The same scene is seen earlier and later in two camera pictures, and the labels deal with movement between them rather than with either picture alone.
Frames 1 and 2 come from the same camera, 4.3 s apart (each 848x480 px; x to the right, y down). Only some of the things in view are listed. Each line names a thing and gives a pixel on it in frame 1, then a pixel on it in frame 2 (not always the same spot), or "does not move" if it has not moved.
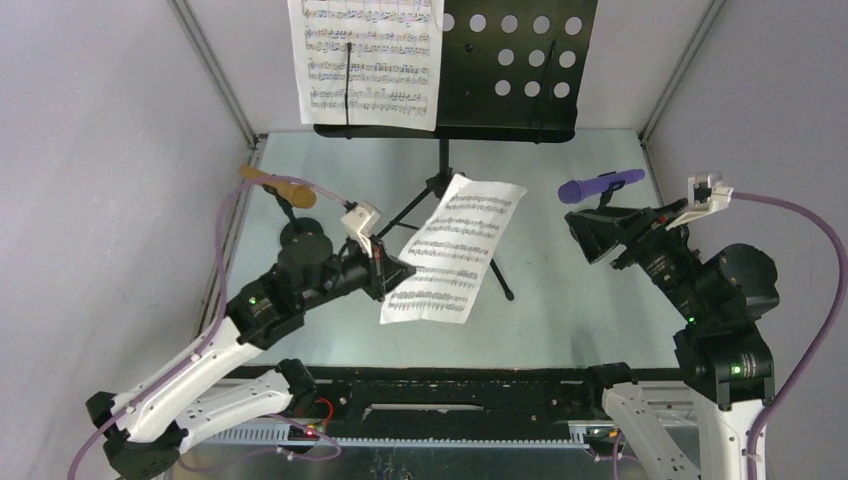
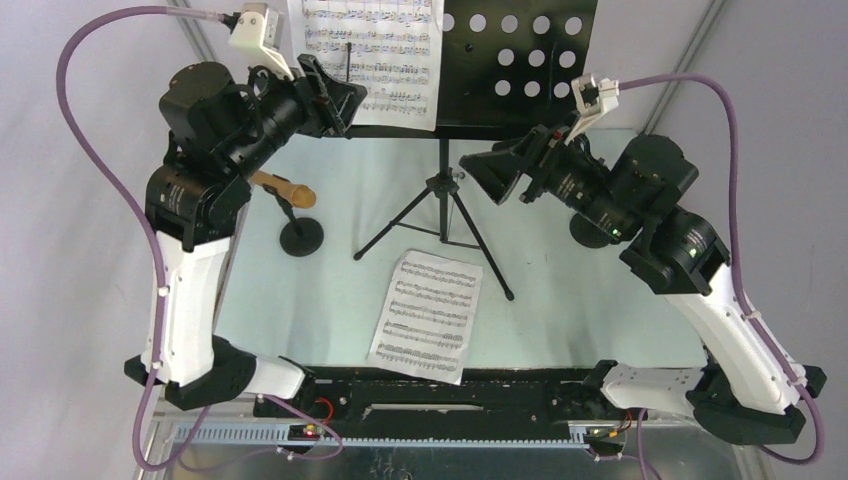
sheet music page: (394, 61) does not move
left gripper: (385, 272) → (324, 113)
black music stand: (512, 72) does not move
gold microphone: (299, 195) does not move
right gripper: (596, 232) → (498, 171)
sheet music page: (454, 248) → (429, 321)
